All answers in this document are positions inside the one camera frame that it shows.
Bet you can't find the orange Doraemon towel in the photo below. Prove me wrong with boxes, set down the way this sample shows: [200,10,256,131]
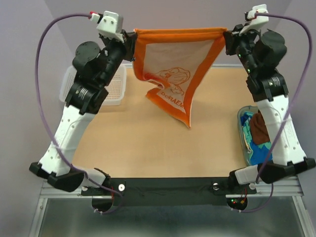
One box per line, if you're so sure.
[133,27,227,127]

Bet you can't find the blue towel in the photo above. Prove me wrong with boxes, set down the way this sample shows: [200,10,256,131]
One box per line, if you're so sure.
[240,111,271,165]

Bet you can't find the white perforated plastic basket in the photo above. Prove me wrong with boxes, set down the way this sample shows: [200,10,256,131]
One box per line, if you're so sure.
[59,64,127,106]

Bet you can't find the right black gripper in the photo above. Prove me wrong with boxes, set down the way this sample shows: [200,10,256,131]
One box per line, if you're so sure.
[227,23,262,76]

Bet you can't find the aluminium frame rail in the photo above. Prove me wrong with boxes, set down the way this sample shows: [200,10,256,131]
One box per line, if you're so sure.
[30,178,315,237]

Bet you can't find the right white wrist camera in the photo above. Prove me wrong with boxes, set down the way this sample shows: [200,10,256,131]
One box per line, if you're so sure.
[239,4,269,36]

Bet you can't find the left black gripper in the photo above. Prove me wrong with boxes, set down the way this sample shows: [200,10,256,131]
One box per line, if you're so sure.
[98,28,137,87]

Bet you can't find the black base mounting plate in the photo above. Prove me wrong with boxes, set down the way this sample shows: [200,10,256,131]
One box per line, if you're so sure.
[81,176,257,213]

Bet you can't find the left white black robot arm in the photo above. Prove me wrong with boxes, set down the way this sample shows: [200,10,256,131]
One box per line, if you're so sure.
[29,31,137,195]

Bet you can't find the brown towel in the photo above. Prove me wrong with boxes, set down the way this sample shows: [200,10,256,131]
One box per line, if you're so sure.
[249,111,270,145]

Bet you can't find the teal plastic tub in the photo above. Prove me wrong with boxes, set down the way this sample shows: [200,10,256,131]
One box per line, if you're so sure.
[237,106,271,166]

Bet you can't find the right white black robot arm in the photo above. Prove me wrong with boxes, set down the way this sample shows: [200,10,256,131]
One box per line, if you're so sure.
[223,24,316,193]

